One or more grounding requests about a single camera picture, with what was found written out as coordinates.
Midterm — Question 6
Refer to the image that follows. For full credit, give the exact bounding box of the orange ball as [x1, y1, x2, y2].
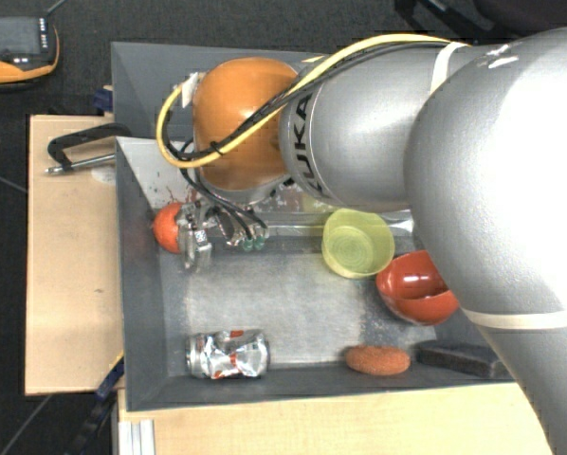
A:
[151, 201, 186, 255]

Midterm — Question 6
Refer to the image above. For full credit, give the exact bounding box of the dark flat block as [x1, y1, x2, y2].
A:
[414, 339, 508, 380]

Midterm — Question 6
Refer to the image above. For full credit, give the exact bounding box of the red plastic bowl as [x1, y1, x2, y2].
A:
[375, 249, 461, 327]

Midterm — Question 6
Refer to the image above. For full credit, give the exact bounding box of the crushed silver drink can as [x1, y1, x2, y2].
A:
[185, 329, 271, 381]

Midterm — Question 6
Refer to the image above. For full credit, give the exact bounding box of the orange round sponge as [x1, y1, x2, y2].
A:
[343, 344, 412, 377]

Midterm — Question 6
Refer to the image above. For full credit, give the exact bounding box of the pale wood flat board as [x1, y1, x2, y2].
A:
[25, 114, 126, 396]

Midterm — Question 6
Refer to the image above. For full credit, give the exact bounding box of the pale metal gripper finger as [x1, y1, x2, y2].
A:
[182, 228, 198, 271]
[193, 227, 214, 273]

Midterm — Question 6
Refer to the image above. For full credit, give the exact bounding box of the clear yellow plastic cup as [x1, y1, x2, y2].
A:
[320, 208, 396, 281]

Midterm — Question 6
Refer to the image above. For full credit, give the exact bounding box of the grey metal bin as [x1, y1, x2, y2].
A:
[110, 41, 522, 412]

